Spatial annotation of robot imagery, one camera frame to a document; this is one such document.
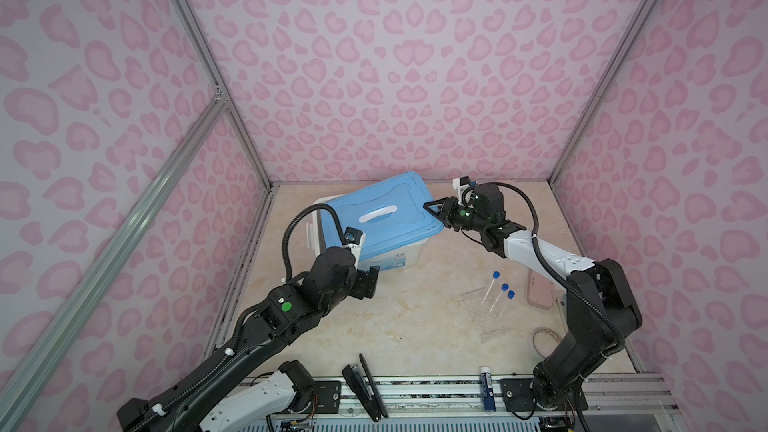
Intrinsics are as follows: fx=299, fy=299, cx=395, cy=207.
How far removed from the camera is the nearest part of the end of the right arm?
0.70m

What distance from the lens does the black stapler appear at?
0.71 meters

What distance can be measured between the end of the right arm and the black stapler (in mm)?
437
